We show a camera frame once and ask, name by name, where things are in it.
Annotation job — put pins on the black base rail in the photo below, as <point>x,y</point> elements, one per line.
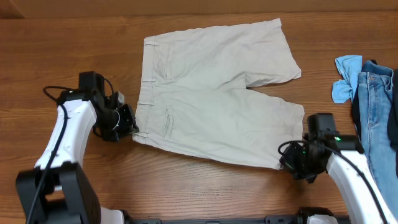
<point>270,219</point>

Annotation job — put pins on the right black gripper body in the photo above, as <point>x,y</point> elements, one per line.
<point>303,163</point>

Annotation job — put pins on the beige shorts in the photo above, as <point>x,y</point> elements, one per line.
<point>198,93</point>

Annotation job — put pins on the light blue cloth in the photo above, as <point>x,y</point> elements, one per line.
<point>348,66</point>

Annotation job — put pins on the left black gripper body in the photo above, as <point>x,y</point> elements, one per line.
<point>114,124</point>

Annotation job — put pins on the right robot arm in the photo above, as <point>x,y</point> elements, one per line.
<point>324,149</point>

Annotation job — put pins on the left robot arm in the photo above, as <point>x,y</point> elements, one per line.
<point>57,190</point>

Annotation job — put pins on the blue denim jeans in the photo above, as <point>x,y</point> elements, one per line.
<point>375,95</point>

